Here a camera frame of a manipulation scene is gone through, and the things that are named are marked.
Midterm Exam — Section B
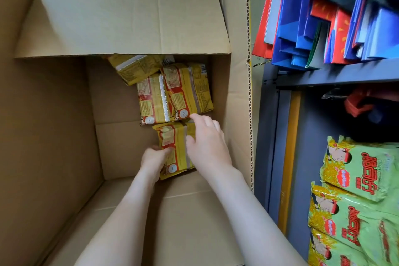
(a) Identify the person's left hand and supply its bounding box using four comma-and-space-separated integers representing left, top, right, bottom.
140, 145, 176, 187

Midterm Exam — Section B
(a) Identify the bunch of small gift bags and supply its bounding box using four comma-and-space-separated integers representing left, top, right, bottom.
251, 0, 353, 71

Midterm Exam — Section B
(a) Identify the person's right hand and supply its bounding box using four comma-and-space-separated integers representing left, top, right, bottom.
185, 113, 234, 179

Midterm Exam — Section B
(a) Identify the stack of green cartoon packets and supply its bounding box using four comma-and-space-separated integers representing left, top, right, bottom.
308, 135, 399, 266

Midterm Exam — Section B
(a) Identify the cardboard box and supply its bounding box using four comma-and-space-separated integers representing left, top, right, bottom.
0, 0, 255, 266

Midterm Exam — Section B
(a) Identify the row of blue gift bags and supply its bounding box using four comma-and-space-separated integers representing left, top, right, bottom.
342, 0, 399, 61

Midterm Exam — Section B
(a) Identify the person's right forearm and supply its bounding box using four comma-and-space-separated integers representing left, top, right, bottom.
212, 169, 308, 266

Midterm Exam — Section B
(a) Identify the grey metal shelf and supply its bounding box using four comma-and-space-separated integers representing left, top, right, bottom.
254, 57, 399, 266

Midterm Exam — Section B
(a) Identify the person's left forearm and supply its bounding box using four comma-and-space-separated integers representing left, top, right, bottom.
74, 178, 160, 266

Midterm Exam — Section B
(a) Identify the crumpled red bag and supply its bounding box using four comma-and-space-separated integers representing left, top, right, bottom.
344, 85, 399, 118

